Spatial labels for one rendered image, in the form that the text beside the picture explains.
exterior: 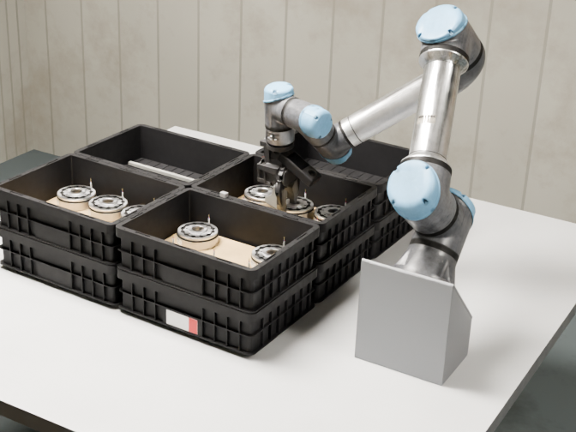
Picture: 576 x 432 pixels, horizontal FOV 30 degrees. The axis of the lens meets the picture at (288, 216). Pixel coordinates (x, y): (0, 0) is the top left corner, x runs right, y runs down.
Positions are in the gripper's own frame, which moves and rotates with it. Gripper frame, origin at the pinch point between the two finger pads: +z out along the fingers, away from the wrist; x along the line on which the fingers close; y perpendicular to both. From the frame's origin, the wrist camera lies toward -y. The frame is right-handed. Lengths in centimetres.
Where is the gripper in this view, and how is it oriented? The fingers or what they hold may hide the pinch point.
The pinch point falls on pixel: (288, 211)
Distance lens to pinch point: 283.6
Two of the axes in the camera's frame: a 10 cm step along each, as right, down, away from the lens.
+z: 0.2, 8.6, 5.0
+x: -5.3, 4.4, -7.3
